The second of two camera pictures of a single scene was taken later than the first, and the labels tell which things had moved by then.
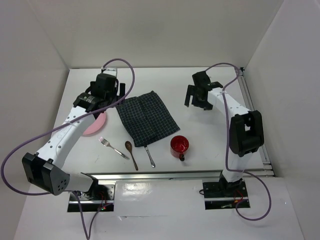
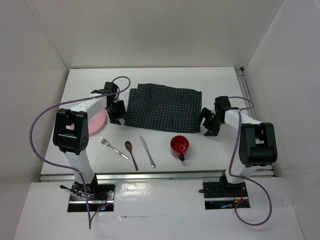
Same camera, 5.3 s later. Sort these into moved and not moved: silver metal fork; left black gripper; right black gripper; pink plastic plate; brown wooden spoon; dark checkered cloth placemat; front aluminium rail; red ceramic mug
Moved: left black gripper; dark checkered cloth placemat; right black gripper
Not moved: front aluminium rail; silver metal fork; brown wooden spoon; red ceramic mug; pink plastic plate
